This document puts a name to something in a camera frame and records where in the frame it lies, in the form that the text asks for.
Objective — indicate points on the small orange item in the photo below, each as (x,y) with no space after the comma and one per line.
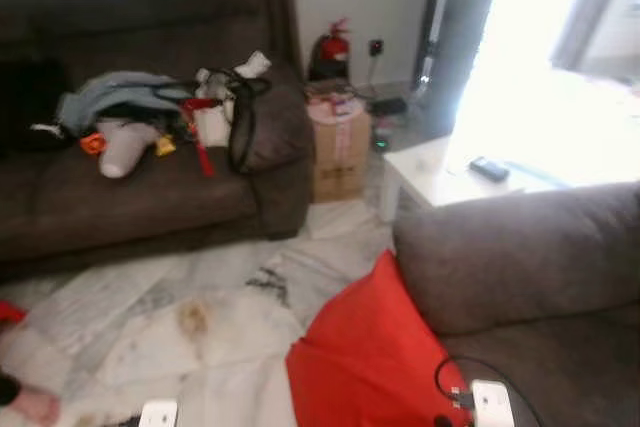
(92,143)

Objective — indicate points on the red pillow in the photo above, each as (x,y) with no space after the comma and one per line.
(370,357)

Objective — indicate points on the white side table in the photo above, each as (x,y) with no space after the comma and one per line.
(430,172)

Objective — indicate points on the dark brown door leaf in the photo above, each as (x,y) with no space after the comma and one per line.
(465,27)

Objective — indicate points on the small red cloth item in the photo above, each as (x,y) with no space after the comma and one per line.
(10,313)

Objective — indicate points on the black cloth bundle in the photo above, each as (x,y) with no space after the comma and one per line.
(30,102)

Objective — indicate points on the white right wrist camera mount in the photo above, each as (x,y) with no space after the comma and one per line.
(492,403)

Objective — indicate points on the white cloth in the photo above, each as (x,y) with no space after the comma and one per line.
(213,122)

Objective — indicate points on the black wall socket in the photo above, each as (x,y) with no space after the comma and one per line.
(376,48)

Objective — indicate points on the red fire extinguisher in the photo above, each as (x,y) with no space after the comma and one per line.
(332,49)

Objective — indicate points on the pink packet pile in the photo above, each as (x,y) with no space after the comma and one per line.
(333,105)

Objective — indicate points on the black remote control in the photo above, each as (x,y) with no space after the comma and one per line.
(489,170)

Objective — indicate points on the off-white cloth pouch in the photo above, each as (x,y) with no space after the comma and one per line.
(125,147)

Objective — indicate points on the brown wooden door frame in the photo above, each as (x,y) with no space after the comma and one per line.
(590,7)

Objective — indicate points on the black power adapter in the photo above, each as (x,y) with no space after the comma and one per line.
(388,107)

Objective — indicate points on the brown cardboard box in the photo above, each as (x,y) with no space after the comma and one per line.
(340,162)

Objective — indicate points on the dark device with green light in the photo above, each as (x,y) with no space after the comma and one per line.
(381,140)

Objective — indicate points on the blue-grey garment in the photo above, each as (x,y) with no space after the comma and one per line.
(120,92)

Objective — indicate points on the small yellow item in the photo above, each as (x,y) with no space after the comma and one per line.
(164,145)

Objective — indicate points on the person's bare foot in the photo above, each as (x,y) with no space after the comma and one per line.
(35,405)

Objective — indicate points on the dark brown fabric sofa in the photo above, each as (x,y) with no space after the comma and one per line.
(520,247)

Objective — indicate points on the brown high-back fabric sofa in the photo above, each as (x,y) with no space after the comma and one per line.
(150,17)

